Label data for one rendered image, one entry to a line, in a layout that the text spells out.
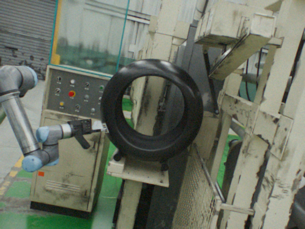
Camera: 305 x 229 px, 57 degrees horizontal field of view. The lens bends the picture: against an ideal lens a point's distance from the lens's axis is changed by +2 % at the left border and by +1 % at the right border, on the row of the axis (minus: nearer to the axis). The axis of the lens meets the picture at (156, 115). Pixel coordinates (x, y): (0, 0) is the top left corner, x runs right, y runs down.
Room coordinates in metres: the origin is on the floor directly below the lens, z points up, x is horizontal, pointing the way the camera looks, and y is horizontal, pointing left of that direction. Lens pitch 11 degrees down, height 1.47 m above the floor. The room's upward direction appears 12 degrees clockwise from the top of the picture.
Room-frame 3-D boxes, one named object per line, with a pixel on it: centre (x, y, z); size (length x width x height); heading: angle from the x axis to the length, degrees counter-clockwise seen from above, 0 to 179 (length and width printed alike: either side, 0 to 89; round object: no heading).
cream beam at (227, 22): (1.57, -0.27, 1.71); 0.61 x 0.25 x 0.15; 1
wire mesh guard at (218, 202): (1.46, -0.30, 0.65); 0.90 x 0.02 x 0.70; 1
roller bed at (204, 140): (1.91, -0.34, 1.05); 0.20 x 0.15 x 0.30; 1
